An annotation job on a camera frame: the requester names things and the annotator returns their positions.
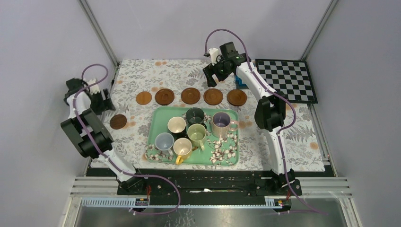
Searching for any yellow mug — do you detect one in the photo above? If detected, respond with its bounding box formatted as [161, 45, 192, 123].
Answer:
[173, 138, 192, 165]

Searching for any pink iridescent mug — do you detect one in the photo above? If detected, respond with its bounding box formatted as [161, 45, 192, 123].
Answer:
[211, 112, 239, 139]

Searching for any green floral tray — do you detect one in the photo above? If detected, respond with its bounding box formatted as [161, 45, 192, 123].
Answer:
[145, 107, 239, 166]

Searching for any black white chessboard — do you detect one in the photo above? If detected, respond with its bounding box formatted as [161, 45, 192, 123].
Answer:
[255, 59, 318, 104]

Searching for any cream black mug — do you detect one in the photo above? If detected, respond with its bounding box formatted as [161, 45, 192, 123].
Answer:
[167, 116, 187, 140]

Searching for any dark green mug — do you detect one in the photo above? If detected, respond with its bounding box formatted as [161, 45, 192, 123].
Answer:
[185, 107, 207, 128]

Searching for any floral tablecloth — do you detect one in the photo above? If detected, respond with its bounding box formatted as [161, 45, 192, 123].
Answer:
[104, 59, 324, 171]

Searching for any blue toy brick block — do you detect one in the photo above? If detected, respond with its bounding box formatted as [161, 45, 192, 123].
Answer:
[235, 76, 248, 89]

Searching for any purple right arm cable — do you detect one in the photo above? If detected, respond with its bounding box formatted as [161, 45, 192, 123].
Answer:
[204, 28, 328, 215]

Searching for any light blue mug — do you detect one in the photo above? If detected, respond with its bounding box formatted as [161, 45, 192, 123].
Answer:
[155, 132, 174, 156]

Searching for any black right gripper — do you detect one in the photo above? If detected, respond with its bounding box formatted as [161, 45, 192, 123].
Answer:
[203, 56, 232, 87]

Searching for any dark brown wooden coaster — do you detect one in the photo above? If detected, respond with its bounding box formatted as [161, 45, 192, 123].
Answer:
[109, 114, 127, 130]

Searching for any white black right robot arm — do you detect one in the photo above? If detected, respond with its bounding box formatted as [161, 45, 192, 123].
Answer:
[203, 42, 292, 195]

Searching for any light brown wooden coaster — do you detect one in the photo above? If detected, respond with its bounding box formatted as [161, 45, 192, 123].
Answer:
[136, 91, 152, 105]

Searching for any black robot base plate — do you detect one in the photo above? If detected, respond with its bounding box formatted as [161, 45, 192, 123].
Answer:
[117, 169, 302, 196]

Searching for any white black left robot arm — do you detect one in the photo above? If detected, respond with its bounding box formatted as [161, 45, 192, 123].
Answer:
[61, 78, 147, 194]

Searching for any pale green mug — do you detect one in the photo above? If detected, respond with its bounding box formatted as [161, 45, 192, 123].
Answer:
[187, 124, 207, 151]

